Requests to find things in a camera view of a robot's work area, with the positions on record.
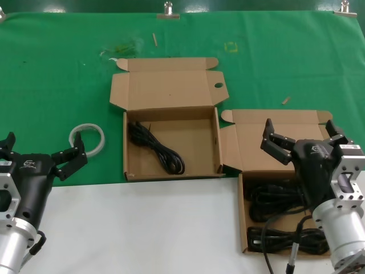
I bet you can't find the empty open cardboard box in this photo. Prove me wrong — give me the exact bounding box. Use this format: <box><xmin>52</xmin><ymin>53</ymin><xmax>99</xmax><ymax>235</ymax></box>
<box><xmin>109</xmin><ymin>57</ymin><xmax>230</xmax><ymax>182</ymax></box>

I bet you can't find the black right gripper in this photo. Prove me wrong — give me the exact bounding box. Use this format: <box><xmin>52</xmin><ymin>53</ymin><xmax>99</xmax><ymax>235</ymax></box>
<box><xmin>259</xmin><ymin>118</ymin><xmax>354</xmax><ymax>212</ymax></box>

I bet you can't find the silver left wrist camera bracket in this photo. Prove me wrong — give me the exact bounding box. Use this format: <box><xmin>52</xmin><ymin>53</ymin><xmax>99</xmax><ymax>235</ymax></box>
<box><xmin>0</xmin><ymin>159</ymin><xmax>22</xmax><ymax>222</ymax></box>

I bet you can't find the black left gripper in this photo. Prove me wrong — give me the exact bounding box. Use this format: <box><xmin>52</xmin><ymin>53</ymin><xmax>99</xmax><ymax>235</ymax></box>
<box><xmin>0</xmin><ymin>132</ymin><xmax>88</xmax><ymax>231</ymax></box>

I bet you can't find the translucent white tape roll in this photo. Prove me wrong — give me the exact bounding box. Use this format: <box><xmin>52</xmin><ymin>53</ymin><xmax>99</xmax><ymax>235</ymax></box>
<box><xmin>70</xmin><ymin>122</ymin><xmax>107</xmax><ymax>157</ymax></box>

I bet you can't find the clear plastic wrapper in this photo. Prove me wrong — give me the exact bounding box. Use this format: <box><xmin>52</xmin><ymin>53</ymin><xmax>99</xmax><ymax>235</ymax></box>
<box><xmin>99</xmin><ymin>37</ymin><xmax>145</xmax><ymax>62</ymax></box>

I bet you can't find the cardboard box holding cables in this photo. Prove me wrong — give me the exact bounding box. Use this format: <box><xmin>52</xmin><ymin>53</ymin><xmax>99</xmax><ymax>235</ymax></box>
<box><xmin>219</xmin><ymin>109</ymin><xmax>357</xmax><ymax>254</ymax></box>

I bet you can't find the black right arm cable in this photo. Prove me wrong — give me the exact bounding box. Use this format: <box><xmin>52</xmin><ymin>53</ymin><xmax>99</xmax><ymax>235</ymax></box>
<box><xmin>261</xmin><ymin>213</ymin><xmax>314</xmax><ymax>274</ymax></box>

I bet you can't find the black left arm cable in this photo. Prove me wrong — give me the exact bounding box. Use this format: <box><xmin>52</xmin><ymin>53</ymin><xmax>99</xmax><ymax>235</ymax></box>
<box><xmin>27</xmin><ymin>229</ymin><xmax>47</xmax><ymax>257</ymax></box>

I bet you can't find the green table cloth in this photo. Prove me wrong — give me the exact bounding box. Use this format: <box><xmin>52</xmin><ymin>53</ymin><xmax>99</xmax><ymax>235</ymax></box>
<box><xmin>0</xmin><ymin>10</ymin><xmax>365</xmax><ymax>188</ymax></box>

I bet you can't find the black power cable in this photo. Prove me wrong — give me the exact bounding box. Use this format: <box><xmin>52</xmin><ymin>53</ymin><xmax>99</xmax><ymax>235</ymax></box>
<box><xmin>246</xmin><ymin>226</ymin><xmax>331</xmax><ymax>255</ymax></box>
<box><xmin>247</xmin><ymin>183</ymin><xmax>310</xmax><ymax>223</ymax></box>
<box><xmin>127</xmin><ymin>120</ymin><xmax>186</xmax><ymax>175</ymax></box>

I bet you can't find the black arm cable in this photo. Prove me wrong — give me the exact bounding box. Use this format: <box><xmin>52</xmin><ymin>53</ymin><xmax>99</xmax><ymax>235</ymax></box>
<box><xmin>261</xmin><ymin>213</ymin><xmax>314</xmax><ymax>274</ymax></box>
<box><xmin>27</xmin><ymin>229</ymin><xmax>47</xmax><ymax>257</ymax></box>

